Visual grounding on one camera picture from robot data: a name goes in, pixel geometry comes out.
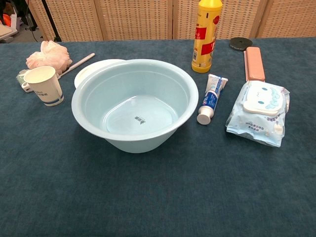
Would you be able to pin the black round disc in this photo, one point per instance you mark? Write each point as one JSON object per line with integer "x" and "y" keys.
{"x": 240, "y": 42}

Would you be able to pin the light blue wet wipes pack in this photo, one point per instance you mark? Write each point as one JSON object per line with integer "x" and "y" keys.
{"x": 256, "y": 118}

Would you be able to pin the white paper cup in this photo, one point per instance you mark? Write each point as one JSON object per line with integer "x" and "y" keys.
{"x": 47, "y": 89}

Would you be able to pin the dark blue table cloth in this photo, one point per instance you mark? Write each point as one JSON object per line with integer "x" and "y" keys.
{"x": 158, "y": 192}

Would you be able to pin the light blue plastic basin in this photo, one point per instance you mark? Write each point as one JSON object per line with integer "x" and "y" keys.
{"x": 133, "y": 145}

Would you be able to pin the pink toothbrush case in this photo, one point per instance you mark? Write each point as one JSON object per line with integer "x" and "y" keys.
{"x": 254, "y": 64}

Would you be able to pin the white round plate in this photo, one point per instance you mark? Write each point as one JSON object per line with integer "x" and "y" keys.
{"x": 78, "y": 74}

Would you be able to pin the yellow detergent bottle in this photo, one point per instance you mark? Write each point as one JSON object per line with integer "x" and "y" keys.
{"x": 206, "y": 49}

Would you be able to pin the white toothbrush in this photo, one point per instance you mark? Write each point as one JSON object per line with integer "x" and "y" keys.
{"x": 81, "y": 60}

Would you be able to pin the small green white pack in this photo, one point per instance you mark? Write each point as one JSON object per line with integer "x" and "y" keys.
{"x": 20, "y": 78}

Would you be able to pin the blue white toothpaste tube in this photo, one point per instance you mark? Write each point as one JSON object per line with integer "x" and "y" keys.
{"x": 209, "y": 98}

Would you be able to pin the wicker folding screen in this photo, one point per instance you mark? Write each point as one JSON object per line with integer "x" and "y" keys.
{"x": 133, "y": 19}

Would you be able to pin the pink bath loofah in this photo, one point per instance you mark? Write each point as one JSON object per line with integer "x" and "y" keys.
{"x": 49, "y": 55}

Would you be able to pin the black tripod stand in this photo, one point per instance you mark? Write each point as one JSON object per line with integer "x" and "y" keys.
{"x": 50, "y": 19}

